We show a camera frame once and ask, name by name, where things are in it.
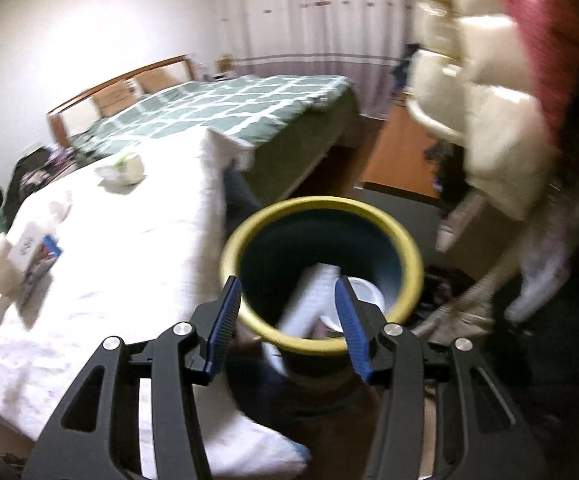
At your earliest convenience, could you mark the orange wooden desk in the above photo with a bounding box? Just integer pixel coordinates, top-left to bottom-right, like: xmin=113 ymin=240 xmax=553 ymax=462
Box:
xmin=362 ymin=105 xmax=465 ymax=196

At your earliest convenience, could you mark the white dotted tablecloth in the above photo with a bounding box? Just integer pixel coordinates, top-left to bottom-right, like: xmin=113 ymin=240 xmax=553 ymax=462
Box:
xmin=0 ymin=130 xmax=310 ymax=480

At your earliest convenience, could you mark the white bottle green cap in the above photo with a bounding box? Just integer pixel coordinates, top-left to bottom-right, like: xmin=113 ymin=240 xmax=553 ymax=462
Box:
xmin=94 ymin=152 xmax=146 ymax=192

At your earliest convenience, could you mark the wooden bed frame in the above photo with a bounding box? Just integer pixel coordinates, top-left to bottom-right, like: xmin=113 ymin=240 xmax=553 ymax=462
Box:
xmin=46 ymin=55 xmax=192 ymax=148

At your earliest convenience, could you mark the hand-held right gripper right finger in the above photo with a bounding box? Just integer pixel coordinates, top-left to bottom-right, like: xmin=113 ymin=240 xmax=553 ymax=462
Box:
xmin=333 ymin=275 xmax=535 ymax=480

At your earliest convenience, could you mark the red dotted padded jacket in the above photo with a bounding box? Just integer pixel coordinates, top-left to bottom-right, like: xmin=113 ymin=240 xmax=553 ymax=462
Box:
xmin=484 ymin=0 xmax=579 ymax=126

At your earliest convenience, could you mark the pink white curtain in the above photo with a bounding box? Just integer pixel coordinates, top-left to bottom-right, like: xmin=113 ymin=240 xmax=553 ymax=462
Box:
xmin=214 ymin=0 xmax=415 ymax=121

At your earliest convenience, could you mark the yellow rimmed dark bin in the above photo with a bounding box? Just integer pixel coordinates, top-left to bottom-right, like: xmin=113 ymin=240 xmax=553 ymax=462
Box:
xmin=219 ymin=196 xmax=425 ymax=393

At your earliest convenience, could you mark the mixed clothes heap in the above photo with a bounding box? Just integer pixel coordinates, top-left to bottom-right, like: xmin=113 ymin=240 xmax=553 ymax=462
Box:
xmin=392 ymin=45 xmax=420 ymax=96

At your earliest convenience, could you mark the brown pillow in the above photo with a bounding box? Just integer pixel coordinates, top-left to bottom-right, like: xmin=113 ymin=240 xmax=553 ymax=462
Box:
xmin=136 ymin=67 xmax=180 ymax=93
xmin=92 ymin=87 xmax=135 ymax=116

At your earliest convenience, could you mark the leaf print box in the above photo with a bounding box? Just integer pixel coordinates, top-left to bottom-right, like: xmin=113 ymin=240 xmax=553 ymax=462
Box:
xmin=6 ymin=230 xmax=65 ymax=331

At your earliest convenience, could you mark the green plaid duvet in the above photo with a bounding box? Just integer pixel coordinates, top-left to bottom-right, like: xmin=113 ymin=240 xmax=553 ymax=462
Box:
xmin=72 ymin=74 xmax=350 ymax=161

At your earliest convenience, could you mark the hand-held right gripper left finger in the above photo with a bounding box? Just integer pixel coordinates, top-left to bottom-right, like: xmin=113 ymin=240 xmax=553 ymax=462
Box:
xmin=29 ymin=275 xmax=242 ymax=480

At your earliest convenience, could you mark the cream puffer jacket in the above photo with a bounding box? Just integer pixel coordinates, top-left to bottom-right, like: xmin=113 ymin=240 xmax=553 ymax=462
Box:
xmin=407 ymin=0 xmax=557 ymax=221

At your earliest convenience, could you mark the white tissue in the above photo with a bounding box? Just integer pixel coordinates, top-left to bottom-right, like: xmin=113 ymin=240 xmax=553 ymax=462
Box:
xmin=46 ymin=192 xmax=75 ymax=223

